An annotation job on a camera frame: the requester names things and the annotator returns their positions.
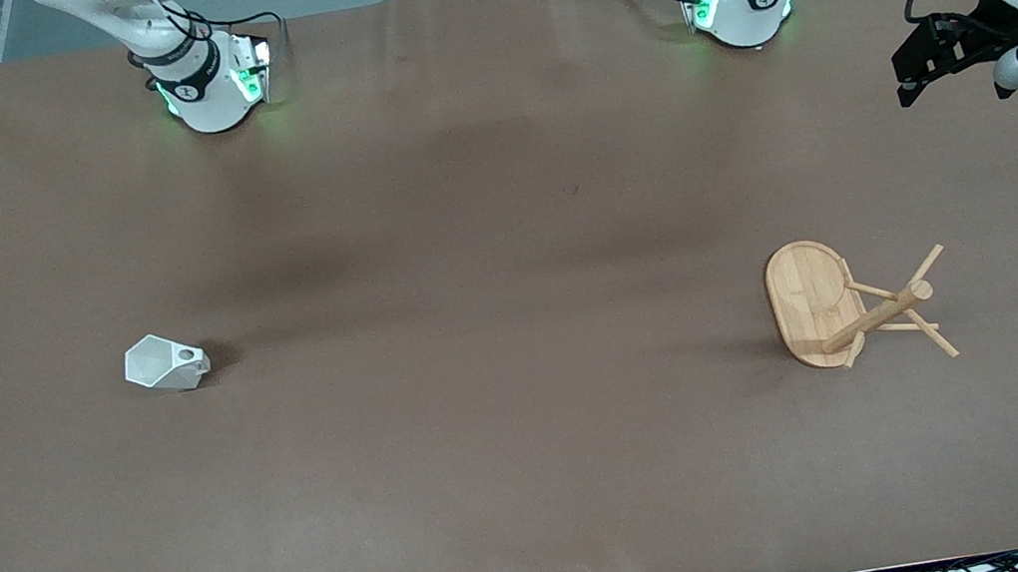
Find white faceted cup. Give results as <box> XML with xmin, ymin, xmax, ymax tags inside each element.
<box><xmin>120</xmin><ymin>326</ymin><xmax>215</xmax><ymax>400</ymax></box>

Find wooden cup rack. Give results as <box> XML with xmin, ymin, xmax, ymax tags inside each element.
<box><xmin>759</xmin><ymin>220</ymin><xmax>963</xmax><ymax>384</ymax></box>

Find brown table cover sheet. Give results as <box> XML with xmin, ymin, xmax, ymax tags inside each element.
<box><xmin>0</xmin><ymin>0</ymin><xmax>1018</xmax><ymax>572</ymax></box>

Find black right arm base cable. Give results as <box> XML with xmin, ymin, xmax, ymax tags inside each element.
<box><xmin>119</xmin><ymin>0</ymin><xmax>291</xmax><ymax>86</ymax></box>

